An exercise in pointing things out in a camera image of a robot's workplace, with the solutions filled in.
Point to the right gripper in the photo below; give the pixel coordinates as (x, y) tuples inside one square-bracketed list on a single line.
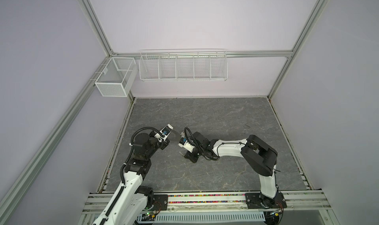
[(189, 156)]

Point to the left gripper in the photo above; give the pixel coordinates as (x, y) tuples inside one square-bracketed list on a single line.
[(164, 145)]

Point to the large toothed metal keyring disc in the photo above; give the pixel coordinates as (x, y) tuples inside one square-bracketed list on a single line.
[(175, 135)]

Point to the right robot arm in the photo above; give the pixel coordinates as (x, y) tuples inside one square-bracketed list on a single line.
[(261, 157)]

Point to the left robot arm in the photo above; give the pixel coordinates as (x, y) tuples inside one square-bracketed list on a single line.
[(130, 197)]

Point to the small circuit board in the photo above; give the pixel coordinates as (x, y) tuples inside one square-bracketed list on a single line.
[(148, 217)]

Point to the white mesh box basket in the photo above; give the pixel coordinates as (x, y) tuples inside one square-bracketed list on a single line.
[(117, 77)]

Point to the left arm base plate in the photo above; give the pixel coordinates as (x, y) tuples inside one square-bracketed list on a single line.
[(157, 202)]

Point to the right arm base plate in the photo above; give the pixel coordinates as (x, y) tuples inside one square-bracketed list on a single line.
[(256, 200)]

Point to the white wire shelf basket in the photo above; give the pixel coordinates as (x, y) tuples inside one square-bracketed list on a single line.
[(184, 65)]

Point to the white slotted cable duct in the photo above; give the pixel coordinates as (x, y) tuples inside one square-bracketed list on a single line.
[(204, 218)]

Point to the aluminium rail with coloured beads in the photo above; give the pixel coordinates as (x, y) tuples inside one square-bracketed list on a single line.
[(238, 200)]

